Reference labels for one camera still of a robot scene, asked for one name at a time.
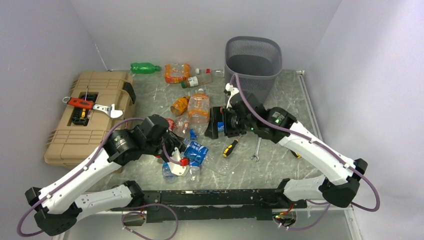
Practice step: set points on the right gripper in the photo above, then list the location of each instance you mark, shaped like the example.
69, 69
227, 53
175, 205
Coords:
216, 116

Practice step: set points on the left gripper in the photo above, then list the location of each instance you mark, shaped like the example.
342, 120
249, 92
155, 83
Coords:
176, 141

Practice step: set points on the clear bottle red label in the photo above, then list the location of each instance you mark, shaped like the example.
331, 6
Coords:
179, 126

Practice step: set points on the clear bottle blue label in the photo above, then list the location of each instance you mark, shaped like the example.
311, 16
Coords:
203, 156

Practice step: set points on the crushed blue label bottle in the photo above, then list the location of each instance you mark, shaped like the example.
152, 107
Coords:
167, 175

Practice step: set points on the pepsi plastic bottle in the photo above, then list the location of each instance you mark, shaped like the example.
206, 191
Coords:
194, 172

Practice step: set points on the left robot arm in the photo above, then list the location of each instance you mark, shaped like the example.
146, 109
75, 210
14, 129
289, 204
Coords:
60, 205

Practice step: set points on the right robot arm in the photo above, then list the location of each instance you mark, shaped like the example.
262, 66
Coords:
340, 176

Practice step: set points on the grey mesh waste bin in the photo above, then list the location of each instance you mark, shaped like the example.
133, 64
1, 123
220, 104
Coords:
256, 60

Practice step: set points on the small blue label bottle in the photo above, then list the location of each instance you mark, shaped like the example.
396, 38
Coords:
220, 126

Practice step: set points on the blue bottle cap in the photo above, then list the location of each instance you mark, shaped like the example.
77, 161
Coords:
193, 135

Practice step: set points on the large orange label bottle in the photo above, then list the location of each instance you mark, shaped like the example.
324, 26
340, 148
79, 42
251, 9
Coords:
198, 109

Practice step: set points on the yellow black screwdriver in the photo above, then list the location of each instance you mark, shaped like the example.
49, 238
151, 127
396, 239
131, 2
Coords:
295, 154
230, 148

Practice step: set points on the small orange juice bottle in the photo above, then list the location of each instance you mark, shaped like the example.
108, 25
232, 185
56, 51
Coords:
180, 105

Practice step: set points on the brown tea bottle green cap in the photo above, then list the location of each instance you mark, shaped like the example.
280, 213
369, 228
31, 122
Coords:
197, 80

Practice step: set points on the clear bottle red cap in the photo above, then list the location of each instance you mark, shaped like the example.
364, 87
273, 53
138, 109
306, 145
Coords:
215, 72

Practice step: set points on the silver combination spanner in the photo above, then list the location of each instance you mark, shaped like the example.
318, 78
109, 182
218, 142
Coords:
255, 157

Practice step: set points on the orange wrapped bottle pack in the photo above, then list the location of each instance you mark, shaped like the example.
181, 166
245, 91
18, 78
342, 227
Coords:
175, 73

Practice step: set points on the green plastic bottle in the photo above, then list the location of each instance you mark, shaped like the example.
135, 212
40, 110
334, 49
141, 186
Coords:
144, 68

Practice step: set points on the tan plastic toolbox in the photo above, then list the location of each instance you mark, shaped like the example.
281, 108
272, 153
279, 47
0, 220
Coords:
80, 131

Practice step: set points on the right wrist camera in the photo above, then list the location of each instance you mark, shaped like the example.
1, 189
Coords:
230, 92

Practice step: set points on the red handled adjustable wrench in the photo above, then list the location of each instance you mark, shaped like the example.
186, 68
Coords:
109, 110

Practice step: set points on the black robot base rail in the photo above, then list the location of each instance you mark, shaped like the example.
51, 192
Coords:
259, 204

